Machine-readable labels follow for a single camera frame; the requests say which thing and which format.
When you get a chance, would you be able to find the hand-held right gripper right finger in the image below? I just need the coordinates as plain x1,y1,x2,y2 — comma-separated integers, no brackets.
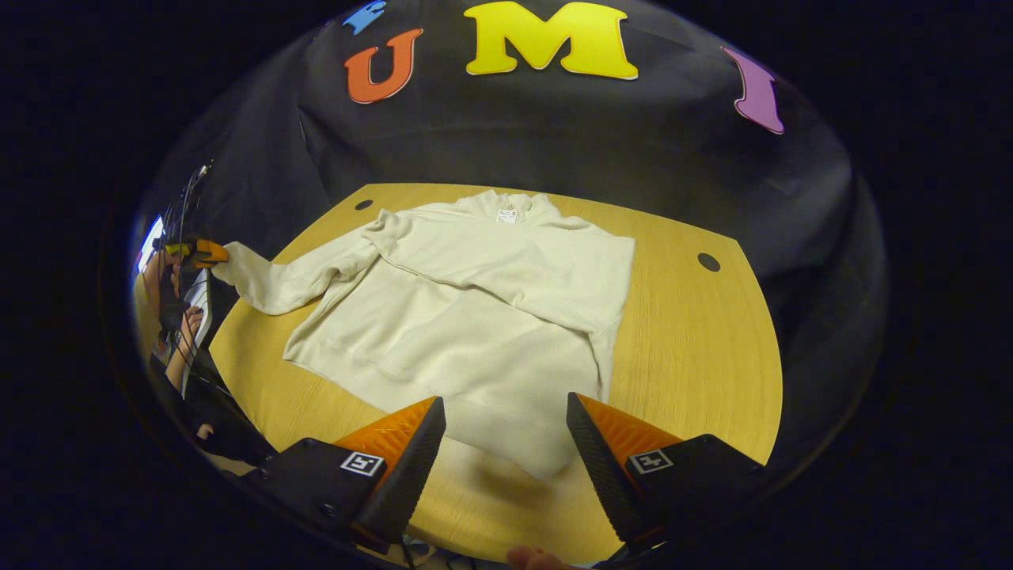
566,392,767,555

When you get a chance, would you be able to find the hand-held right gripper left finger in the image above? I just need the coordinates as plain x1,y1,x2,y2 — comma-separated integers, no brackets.
237,396,447,555

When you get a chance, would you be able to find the computer monitor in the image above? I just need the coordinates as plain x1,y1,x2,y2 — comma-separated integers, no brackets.
136,215,165,274

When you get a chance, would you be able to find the black backdrop cloth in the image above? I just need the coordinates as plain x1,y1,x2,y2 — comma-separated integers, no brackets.
135,0,887,476

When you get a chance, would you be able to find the cream sweatshirt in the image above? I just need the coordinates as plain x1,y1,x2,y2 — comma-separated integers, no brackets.
210,188,636,481

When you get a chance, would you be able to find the white keyboard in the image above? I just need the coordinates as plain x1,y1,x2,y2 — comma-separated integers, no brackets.
180,269,214,397

